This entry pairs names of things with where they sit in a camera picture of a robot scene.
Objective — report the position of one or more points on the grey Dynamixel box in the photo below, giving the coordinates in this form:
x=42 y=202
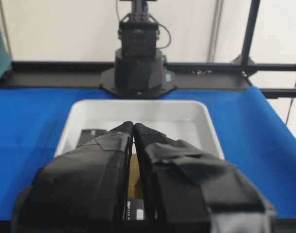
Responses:
x=134 y=210

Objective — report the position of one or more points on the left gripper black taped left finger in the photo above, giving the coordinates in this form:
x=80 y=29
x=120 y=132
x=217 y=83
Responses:
x=81 y=191

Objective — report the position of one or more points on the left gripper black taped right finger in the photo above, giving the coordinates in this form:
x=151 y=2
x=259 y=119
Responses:
x=187 y=190

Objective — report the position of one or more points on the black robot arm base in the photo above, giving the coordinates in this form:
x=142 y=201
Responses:
x=139 y=71

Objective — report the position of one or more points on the white plastic tray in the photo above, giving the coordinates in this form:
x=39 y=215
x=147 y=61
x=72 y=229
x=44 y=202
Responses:
x=188 y=120

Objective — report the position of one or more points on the black box in tray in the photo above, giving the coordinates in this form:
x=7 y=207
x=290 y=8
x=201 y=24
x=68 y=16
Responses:
x=89 y=134

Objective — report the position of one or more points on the brown cardboard box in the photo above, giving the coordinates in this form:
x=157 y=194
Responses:
x=135 y=190

